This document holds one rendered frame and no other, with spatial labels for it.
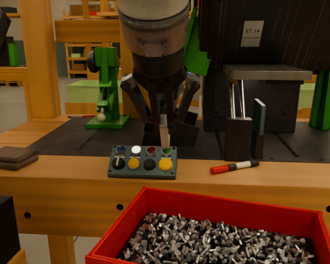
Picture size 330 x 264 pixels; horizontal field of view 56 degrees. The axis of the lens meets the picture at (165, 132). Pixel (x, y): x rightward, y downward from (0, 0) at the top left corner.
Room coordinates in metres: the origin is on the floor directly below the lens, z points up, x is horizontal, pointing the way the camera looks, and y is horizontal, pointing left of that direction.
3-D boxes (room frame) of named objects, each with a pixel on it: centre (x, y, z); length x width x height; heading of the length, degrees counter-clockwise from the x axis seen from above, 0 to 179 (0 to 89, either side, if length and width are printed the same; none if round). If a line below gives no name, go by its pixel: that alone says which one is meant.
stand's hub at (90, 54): (1.10, 0.25, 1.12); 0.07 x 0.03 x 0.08; 175
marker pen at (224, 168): (0.67, -0.16, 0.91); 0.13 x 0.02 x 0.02; 113
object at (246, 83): (1.07, -0.28, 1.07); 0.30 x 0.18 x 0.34; 85
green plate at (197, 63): (0.88, -0.09, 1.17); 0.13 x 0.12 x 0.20; 85
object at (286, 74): (0.83, -0.24, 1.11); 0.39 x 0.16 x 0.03; 175
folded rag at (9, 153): (0.71, 0.38, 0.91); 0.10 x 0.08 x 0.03; 72
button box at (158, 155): (0.66, 0.05, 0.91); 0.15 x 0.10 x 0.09; 85
